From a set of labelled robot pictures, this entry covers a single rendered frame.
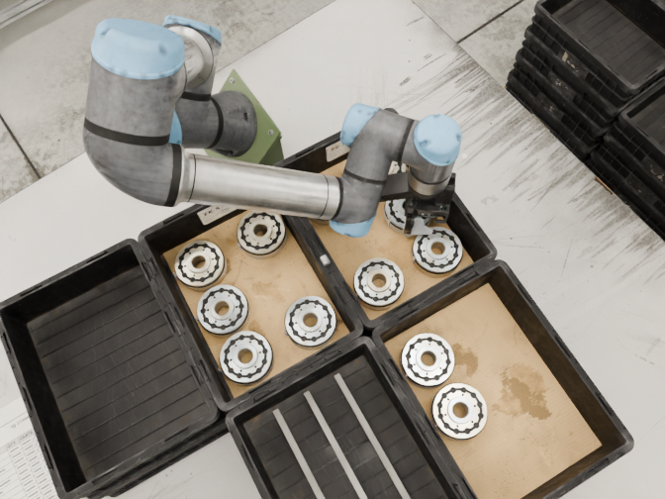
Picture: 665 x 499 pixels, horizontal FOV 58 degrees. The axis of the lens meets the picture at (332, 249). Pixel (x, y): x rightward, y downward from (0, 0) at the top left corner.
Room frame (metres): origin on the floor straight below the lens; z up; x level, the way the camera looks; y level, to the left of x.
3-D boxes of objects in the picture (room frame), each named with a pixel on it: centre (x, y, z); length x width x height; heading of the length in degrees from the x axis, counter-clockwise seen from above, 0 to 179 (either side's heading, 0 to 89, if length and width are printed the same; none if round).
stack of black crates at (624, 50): (1.21, -0.89, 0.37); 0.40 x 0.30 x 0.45; 33
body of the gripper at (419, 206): (0.50, -0.19, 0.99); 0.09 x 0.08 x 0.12; 79
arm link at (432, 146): (0.50, -0.18, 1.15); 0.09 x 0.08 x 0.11; 65
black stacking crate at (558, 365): (0.14, -0.28, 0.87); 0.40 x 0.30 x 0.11; 26
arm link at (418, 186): (0.50, -0.18, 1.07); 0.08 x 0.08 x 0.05
